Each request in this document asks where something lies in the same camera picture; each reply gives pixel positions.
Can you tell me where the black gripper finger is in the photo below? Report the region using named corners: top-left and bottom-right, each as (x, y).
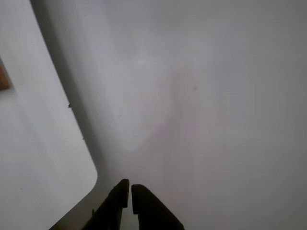
top-left (83, 178), bottom-right (130, 230)
top-left (131, 184), bottom-right (186, 230)

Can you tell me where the wooden chessboard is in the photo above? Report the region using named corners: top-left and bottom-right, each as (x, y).
top-left (0, 56), bottom-right (12, 92)

